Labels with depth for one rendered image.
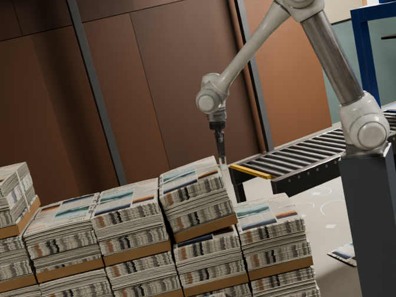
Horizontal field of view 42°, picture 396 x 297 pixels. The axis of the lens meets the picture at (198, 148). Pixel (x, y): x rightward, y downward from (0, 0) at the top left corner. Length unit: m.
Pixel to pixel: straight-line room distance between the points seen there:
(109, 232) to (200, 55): 4.10
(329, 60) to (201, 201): 0.78
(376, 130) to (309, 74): 4.81
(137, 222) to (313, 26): 1.05
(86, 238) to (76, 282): 0.21
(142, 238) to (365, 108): 1.04
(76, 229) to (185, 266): 0.48
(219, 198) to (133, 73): 3.70
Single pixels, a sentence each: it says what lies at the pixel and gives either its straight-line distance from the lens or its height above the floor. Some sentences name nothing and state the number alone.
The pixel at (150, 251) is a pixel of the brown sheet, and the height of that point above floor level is 0.85.
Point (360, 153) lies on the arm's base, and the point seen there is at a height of 1.02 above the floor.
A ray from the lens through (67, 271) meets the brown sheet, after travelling 2.30.
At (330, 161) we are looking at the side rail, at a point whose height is 0.79.
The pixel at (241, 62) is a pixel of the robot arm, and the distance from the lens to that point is 2.16.
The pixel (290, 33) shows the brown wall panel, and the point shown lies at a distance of 6.71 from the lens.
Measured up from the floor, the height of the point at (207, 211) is 0.94.
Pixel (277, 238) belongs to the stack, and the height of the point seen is 0.76.
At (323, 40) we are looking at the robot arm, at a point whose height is 1.54.
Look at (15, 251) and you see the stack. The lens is 2.32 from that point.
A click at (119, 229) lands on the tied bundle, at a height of 0.98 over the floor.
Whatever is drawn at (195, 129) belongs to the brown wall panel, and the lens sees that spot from 6.06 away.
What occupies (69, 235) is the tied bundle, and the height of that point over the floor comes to 1.01.
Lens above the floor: 1.72
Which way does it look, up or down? 13 degrees down
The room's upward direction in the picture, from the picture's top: 14 degrees counter-clockwise
